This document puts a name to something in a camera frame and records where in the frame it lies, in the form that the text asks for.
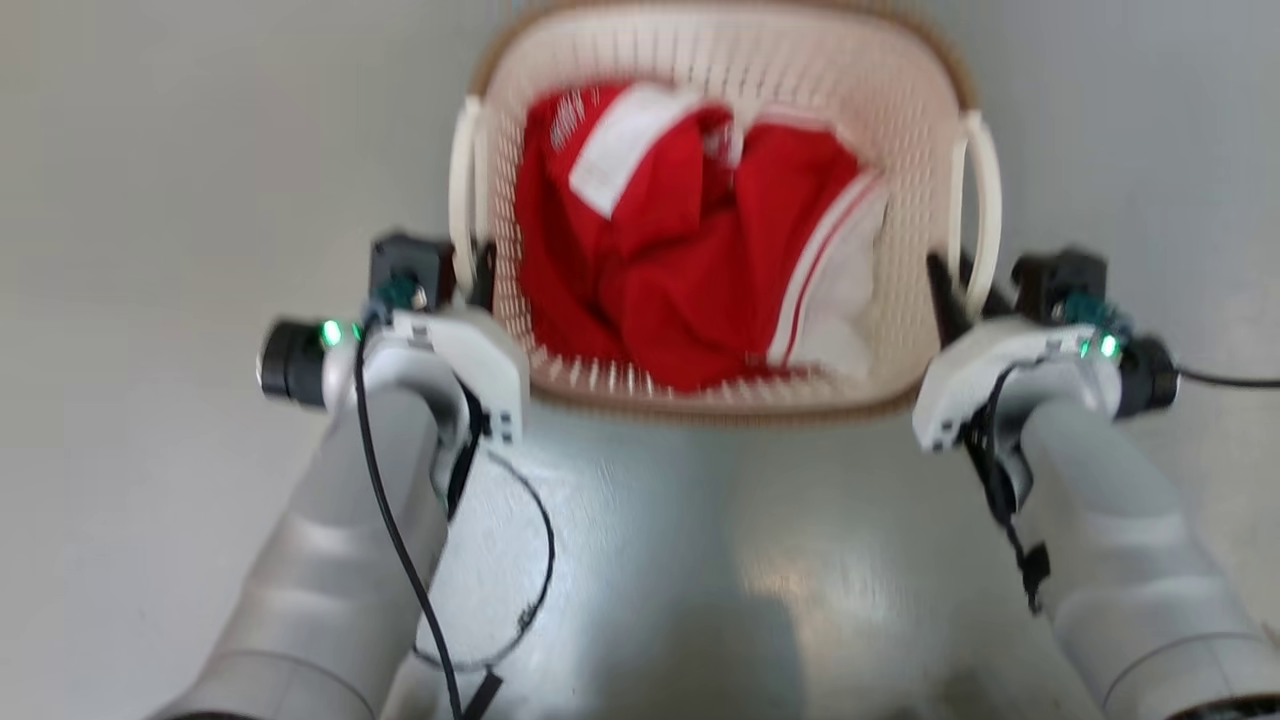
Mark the red and white garment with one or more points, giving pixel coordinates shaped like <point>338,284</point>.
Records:
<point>680,270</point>

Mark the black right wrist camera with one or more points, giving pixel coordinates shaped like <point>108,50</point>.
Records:
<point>1058,280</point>

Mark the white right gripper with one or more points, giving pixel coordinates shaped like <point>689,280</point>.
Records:
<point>965,375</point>

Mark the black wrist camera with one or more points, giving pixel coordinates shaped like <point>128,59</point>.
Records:
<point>1058,280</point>
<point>410,268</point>

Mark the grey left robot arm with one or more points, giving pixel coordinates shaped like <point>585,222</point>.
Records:
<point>330,560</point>

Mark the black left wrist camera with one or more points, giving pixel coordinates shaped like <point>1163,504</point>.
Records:
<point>410,268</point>

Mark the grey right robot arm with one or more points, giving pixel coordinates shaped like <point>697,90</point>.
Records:
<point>1120,540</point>

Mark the cream plastic laundry basket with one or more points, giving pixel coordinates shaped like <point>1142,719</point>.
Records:
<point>905,190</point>

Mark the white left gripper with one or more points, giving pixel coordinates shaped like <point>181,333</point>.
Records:
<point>480,355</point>

